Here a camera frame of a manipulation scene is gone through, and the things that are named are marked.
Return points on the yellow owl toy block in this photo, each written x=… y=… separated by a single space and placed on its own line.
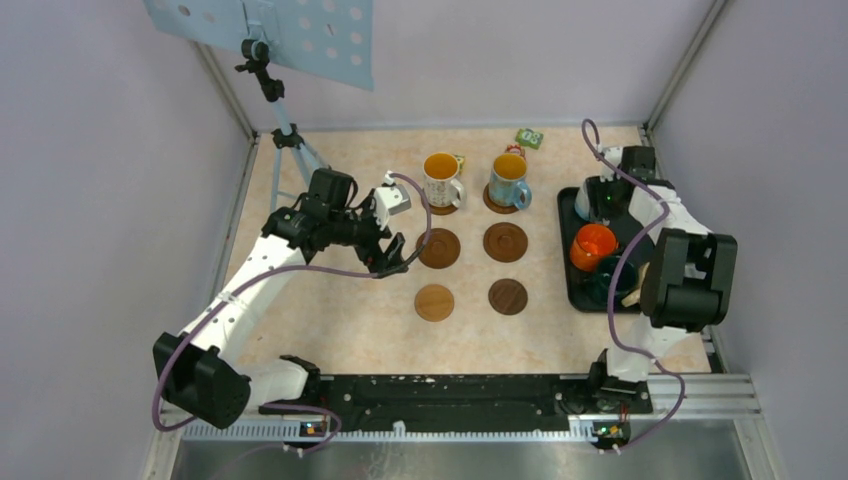
x=460 y=160

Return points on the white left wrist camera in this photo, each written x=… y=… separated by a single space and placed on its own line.
x=389 y=199

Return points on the patterned white mug yellow inside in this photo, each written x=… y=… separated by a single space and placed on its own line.
x=443 y=186

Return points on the brown ridged coaster front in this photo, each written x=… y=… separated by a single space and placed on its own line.
x=505 y=242

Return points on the red owl toy block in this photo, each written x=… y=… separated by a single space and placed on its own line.
x=516 y=150

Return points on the light blue tripod stand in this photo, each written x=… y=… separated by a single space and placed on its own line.
x=286 y=136

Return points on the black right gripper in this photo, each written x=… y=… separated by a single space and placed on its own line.
x=598 y=209

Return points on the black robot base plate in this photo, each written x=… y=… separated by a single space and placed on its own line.
x=465 y=403

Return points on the black serving tray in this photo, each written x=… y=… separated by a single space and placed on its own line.
x=577 y=281

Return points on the white ceramic mug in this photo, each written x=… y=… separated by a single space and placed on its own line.
x=582 y=202

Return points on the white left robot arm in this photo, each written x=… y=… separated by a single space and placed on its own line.
x=196 y=369

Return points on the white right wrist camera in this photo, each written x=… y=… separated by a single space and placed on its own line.
x=612 y=160

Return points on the beige ceramic mug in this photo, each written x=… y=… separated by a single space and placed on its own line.
x=633 y=298

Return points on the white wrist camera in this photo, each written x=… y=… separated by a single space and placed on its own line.
x=612 y=160
x=389 y=199

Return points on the blue mug yellow inside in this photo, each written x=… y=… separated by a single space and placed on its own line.
x=507 y=183

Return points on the dark walnut wood coaster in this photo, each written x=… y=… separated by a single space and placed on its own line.
x=508 y=296

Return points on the light wood coaster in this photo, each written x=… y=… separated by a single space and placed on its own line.
x=434 y=303

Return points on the brown ridged coaster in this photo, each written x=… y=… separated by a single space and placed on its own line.
x=442 y=211
x=491 y=205
x=442 y=250
x=505 y=242

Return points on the green owl toy block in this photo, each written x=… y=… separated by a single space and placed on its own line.
x=529 y=138

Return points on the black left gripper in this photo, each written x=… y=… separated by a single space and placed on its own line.
x=380 y=262

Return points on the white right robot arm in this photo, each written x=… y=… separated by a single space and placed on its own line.
x=685 y=286

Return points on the light blue perforated board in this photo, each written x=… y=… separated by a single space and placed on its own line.
x=328 y=39

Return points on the dark teal glass cup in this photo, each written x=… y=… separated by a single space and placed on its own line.
x=601 y=279

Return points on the orange glass cup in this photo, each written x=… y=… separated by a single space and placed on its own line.
x=591 y=244

